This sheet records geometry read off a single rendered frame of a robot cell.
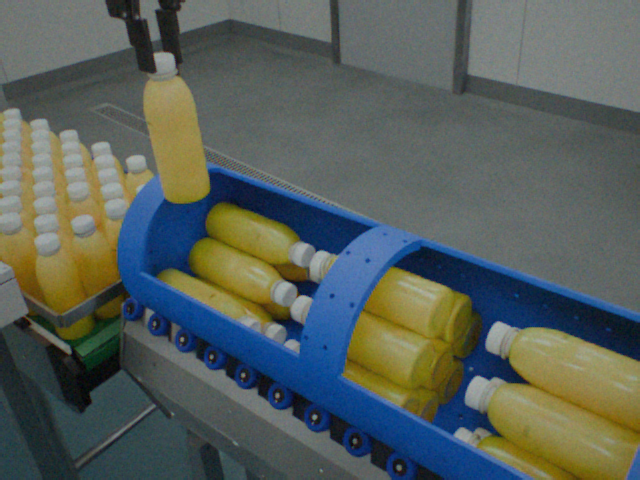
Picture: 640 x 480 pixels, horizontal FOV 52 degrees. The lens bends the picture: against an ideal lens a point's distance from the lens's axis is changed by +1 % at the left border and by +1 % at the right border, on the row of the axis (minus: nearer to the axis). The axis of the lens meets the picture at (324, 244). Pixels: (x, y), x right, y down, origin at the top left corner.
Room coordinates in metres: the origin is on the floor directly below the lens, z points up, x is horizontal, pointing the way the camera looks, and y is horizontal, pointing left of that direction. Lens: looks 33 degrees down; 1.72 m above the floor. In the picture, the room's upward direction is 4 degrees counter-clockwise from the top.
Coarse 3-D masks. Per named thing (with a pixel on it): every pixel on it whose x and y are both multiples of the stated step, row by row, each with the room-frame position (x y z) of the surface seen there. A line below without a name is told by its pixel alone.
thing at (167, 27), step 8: (160, 16) 0.92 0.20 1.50; (168, 16) 0.91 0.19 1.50; (160, 24) 0.92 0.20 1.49; (168, 24) 0.91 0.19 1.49; (160, 32) 0.92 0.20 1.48; (168, 32) 0.91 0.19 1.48; (176, 32) 0.91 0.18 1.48; (168, 40) 0.92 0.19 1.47; (176, 40) 0.91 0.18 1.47; (168, 48) 0.92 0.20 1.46; (176, 48) 0.91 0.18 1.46; (176, 56) 0.91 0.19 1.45
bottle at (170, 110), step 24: (168, 72) 0.89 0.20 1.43; (144, 96) 0.89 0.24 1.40; (168, 96) 0.87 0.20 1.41; (192, 96) 0.91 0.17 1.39; (168, 120) 0.87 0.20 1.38; (192, 120) 0.88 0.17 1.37; (168, 144) 0.87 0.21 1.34; (192, 144) 0.88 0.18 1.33; (168, 168) 0.87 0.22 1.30; (192, 168) 0.87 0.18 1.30; (168, 192) 0.87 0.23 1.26; (192, 192) 0.87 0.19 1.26
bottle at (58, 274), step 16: (48, 256) 1.00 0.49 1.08; (64, 256) 1.01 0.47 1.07; (48, 272) 0.98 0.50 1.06; (64, 272) 0.99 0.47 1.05; (48, 288) 0.98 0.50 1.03; (64, 288) 0.98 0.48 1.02; (80, 288) 1.00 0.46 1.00; (48, 304) 0.98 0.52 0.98; (64, 304) 0.98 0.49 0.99; (80, 320) 0.99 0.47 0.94; (64, 336) 0.98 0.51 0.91; (80, 336) 0.98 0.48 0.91
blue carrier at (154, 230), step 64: (256, 192) 1.06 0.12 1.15; (128, 256) 0.90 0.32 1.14; (384, 256) 0.71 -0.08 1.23; (448, 256) 0.78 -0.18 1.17; (192, 320) 0.79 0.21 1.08; (320, 320) 0.65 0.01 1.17; (512, 320) 0.74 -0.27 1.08; (576, 320) 0.68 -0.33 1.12; (320, 384) 0.62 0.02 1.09; (448, 448) 0.50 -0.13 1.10
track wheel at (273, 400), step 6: (276, 384) 0.74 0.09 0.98; (270, 390) 0.74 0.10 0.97; (276, 390) 0.74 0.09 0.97; (282, 390) 0.73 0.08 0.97; (288, 390) 0.73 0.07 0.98; (270, 396) 0.73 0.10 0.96; (276, 396) 0.73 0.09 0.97; (282, 396) 0.73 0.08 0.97; (288, 396) 0.72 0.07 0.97; (294, 396) 0.73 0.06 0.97; (270, 402) 0.73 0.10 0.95; (276, 402) 0.72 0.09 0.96; (282, 402) 0.72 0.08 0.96; (288, 402) 0.72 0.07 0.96; (276, 408) 0.72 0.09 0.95; (282, 408) 0.71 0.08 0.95
